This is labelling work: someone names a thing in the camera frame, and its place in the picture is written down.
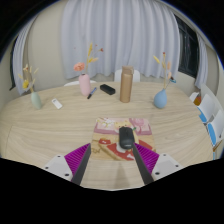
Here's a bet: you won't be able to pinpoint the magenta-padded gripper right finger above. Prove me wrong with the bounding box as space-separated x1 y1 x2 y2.
131 142 183 186

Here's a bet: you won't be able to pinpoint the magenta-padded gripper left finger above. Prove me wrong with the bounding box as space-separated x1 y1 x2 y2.
42 142 92 186

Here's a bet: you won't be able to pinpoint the black computer mouse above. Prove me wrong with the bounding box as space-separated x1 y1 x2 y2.
118 126 135 150

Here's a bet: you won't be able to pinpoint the cartoon print mouse pad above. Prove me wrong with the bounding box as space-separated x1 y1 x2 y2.
91 116 157 162

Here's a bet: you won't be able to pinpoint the white remote control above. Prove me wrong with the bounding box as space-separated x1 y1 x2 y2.
51 97 64 110

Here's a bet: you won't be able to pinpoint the blue vase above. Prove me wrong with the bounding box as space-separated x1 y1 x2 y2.
153 88 169 110

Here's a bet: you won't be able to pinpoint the dark blue pen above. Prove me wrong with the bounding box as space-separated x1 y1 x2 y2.
86 87 98 100

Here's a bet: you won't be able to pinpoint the pale green vase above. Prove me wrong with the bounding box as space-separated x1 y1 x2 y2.
30 91 43 110

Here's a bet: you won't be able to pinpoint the pink vase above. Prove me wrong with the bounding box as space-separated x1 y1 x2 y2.
78 73 92 98

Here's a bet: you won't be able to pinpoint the black rectangular box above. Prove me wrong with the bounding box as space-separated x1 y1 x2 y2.
99 83 117 96

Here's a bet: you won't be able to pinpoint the tan drink bottle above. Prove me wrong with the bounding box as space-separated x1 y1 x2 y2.
119 65 135 104

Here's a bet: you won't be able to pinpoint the white and blue chairs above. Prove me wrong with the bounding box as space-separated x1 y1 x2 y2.
189 83 224 160

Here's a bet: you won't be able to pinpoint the small beige dried flowers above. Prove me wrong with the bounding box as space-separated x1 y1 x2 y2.
152 51 177 90

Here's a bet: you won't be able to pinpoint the orange and yellow dried flowers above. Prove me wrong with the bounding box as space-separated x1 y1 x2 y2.
73 42 104 76

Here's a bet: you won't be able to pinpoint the narrow white curtain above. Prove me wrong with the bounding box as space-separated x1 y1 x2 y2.
12 16 38 96
194 33 209 89

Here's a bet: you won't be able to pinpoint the dark window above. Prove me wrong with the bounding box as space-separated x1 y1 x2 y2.
174 14 200 79
9 38 18 91

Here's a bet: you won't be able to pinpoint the wide white curtain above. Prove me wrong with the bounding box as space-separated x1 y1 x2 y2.
60 0 181 81

